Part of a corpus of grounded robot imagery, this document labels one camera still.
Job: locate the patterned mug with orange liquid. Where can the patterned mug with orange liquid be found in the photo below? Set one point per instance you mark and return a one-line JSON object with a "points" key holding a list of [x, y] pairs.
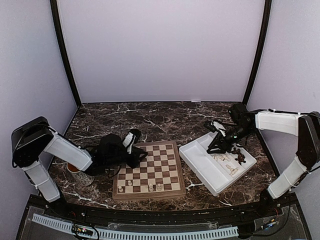
{"points": [[82, 178]]}

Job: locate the black enclosure frame post left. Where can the black enclosure frame post left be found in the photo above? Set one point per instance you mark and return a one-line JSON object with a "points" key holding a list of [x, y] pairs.
{"points": [[63, 51]]}

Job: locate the black enclosure frame post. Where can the black enclosure frame post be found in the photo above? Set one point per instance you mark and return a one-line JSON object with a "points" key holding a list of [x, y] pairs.
{"points": [[63, 51], [259, 51]]}

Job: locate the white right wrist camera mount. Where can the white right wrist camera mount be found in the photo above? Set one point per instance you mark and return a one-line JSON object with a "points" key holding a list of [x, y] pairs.
{"points": [[215, 126]]}

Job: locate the pile of white chess pieces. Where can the pile of white chess pieces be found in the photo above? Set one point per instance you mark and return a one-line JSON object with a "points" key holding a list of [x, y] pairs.
{"points": [[227, 162]]}

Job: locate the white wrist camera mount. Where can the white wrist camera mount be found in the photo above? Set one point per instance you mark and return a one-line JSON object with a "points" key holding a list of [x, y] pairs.
{"points": [[215, 126], [131, 138]]}

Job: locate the wooden chess board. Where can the wooden chess board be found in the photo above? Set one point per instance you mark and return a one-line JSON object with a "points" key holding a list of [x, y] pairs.
{"points": [[162, 165]]}

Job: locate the black front rail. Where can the black front rail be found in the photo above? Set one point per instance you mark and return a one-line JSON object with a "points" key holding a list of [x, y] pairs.
{"points": [[288, 213]]}

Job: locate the white chess piece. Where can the white chess piece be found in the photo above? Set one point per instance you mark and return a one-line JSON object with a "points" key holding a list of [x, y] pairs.
{"points": [[159, 187], [151, 187]]}

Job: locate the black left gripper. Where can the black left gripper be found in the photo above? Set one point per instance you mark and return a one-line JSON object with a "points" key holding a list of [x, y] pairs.
{"points": [[136, 153]]}

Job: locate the white slotted cable duct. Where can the white slotted cable duct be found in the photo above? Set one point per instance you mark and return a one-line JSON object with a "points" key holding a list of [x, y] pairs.
{"points": [[121, 231]]}

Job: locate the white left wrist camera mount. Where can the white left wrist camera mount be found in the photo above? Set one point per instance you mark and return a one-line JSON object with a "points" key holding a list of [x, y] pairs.
{"points": [[131, 138]]}

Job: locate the black enclosure frame post right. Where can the black enclosure frame post right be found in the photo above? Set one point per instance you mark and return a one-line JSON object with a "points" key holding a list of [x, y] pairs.
{"points": [[259, 51]]}

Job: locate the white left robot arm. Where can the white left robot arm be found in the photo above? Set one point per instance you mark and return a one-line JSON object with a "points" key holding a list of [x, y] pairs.
{"points": [[37, 136]]}

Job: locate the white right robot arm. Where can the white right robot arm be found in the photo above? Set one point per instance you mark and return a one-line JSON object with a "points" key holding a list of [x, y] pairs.
{"points": [[295, 136]]}

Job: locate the pile of dark chess pieces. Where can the pile of dark chess pieces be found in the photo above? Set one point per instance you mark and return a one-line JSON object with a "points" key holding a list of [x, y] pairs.
{"points": [[240, 157]]}

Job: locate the white divided plastic tray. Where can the white divided plastic tray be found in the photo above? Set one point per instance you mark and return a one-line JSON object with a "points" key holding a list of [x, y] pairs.
{"points": [[216, 171]]}

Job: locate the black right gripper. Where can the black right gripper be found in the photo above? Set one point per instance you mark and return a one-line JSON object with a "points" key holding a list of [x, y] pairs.
{"points": [[222, 143]]}

